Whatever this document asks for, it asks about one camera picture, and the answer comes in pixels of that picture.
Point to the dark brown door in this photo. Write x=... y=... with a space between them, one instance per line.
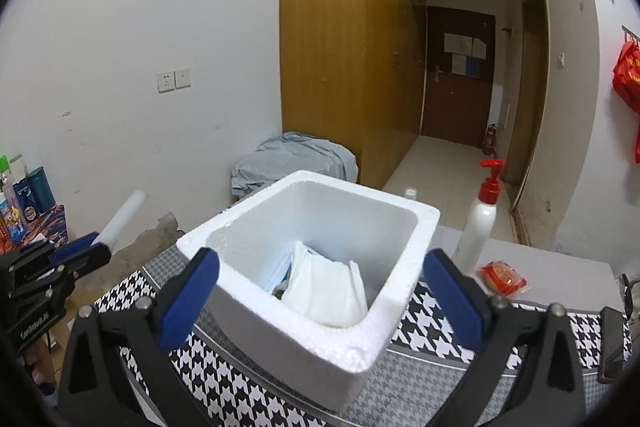
x=460 y=107

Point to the person's left forearm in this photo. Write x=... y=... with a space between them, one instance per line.
x=39 y=367

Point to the white carton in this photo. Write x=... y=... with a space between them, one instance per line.
x=16 y=169

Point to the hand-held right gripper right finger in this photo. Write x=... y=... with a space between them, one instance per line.
x=452 y=302

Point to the teal cylinder can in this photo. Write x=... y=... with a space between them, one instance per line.
x=40 y=189

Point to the white wall switch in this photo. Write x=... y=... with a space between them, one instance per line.
x=183 y=78

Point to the white wall socket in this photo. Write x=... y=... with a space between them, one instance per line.
x=165 y=82

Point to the white lotion pump bottle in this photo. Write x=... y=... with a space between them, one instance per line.
x=475 y=232

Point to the blue paper notice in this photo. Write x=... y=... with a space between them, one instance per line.
x=472 y=66

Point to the blue grey cloth bundle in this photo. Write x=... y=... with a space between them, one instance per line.
x=295 y=157

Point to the wooden wardrobe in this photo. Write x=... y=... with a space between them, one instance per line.
x=340 y=72

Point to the black smartphone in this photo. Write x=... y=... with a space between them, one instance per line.
x=612 y=342

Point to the red snack packet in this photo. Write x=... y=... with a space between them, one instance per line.
x=502 y=278

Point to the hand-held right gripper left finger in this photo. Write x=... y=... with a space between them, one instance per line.
x=190 y=302

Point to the red fire extinguisher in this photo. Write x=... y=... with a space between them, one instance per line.
x=490 y=139

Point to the white paper notice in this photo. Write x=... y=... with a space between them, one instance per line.
x=465 y=45

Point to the blue red patterned carton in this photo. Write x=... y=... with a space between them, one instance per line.
x=47 y=229

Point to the white foam sheet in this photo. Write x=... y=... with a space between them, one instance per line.
x=325 y=287

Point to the blue spray bottle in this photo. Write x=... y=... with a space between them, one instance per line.
x=410 y=193

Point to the white foam box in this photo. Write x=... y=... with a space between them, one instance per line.
x=310 y=347

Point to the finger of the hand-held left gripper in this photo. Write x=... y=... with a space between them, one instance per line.
x=97 y=257
x=75 y=247

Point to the red plastic bag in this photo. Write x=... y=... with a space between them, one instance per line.
x=627 y=77
x=637 y=137

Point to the metal wall hook rack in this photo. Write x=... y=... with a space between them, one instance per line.
x=631 y=32

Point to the white foam tube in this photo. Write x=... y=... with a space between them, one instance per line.
x=125 y=217

